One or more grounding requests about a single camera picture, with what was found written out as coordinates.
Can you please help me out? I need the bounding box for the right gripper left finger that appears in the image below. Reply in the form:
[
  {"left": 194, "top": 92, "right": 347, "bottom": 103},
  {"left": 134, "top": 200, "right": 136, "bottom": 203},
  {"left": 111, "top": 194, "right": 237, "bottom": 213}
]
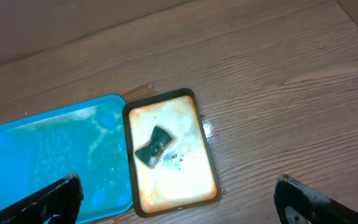
[{"left": 0, "top": 174, "right": 84, "bottom": 224}]

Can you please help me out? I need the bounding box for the black tray with soapy water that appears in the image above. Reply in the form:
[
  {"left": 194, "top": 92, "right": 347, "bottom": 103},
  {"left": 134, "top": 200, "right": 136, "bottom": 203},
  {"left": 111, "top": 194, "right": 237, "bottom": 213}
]
[{"left": 122, "top": 88, "right": 221, "bottom": 218}]

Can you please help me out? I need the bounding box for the teal plastic tray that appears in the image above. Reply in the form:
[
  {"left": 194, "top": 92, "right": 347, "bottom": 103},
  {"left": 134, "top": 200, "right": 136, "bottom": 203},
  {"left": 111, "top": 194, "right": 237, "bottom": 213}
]
[{"left": 0, "top": 95, "right": 133, "bottom": 223}]

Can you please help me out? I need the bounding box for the green yellow sponge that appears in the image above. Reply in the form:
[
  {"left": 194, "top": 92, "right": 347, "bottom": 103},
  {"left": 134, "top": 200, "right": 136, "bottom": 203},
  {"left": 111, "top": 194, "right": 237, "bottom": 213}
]
[{"left": 135, "top": 126, "right": 175, "bottom": 169}]

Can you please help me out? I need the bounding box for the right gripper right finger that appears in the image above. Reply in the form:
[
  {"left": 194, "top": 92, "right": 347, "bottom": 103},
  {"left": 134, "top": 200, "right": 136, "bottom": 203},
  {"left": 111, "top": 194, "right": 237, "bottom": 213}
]
[{"left": 273, "top": 174, "right": 358, "bottom": 224}]

